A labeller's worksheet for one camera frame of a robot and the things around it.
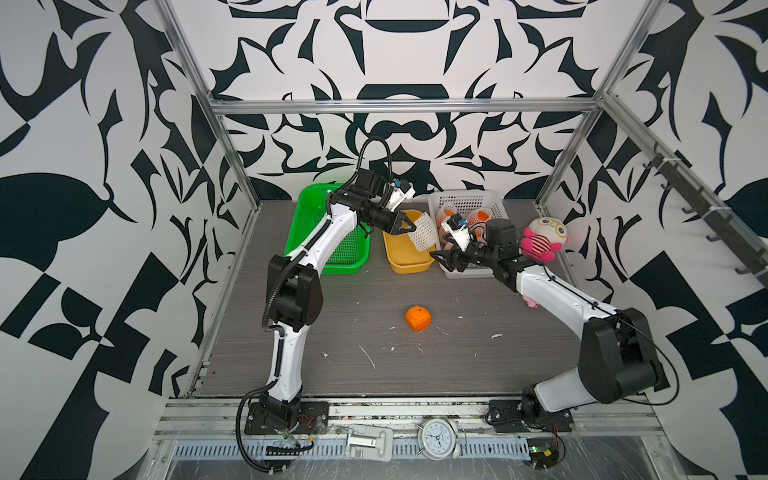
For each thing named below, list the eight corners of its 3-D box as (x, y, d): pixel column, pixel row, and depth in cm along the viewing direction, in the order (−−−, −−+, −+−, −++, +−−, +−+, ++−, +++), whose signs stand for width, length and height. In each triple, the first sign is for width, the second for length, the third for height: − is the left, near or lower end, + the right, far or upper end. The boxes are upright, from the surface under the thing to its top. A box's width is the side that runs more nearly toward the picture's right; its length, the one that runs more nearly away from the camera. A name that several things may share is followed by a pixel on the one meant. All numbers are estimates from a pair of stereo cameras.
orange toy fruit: (410, 334, 89) (412, 327, 85) (404, 315, 93) (405, 308, 89) (431, 328, 90) (434, 321, 86) (424, 310, 94) (426, 302, 90)
